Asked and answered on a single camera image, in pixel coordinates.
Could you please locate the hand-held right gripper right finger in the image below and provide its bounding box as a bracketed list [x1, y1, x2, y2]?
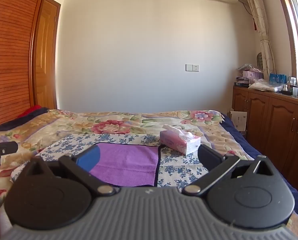
[182, 144, 274, 196]

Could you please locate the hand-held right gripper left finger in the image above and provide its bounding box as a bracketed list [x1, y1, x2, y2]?
[26, 145, 117, 197]

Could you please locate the purple towel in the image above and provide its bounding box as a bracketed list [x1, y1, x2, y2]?
[88, 142, 160, 187]

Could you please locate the blue floral white cloth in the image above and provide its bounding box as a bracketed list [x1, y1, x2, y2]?
[11, 132, 241, 188]

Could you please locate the pink tissue box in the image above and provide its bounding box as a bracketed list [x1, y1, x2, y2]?
[159, 124, 202, 156]

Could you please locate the white paper envelope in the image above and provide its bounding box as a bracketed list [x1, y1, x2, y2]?
[229, 110, 247, 132]

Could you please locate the red cloth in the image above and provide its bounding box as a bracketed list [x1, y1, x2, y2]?
[20, 105, 44, 117]

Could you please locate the wooden cabinet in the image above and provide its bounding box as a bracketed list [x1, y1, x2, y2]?
[232, 85, 298, 196]

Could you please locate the stack of dark books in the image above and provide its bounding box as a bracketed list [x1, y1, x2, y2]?
[234, 76, 250, 88]

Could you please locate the clear plastic bag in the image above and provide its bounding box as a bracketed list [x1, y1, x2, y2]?
[248, 78, 282, 92]

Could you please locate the pink cardboard box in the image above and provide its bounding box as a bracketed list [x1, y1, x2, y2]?
[242, 70, 263, 84]

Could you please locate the wooden louvred wardrobe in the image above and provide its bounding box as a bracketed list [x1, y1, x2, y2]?
[0, 0, 52, 128]

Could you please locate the wooden door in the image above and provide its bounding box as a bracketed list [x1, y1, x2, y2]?
[34, 0, 62, 110]

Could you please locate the blue cardboard box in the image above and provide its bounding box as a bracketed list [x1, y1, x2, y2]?
[269, 73, 287, 84]

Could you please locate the patterned beige curtain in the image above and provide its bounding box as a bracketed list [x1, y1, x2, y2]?
[240, 0, 277, 81]

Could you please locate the wooden framed window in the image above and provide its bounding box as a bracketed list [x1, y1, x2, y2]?
[274, 0, 298, 81]

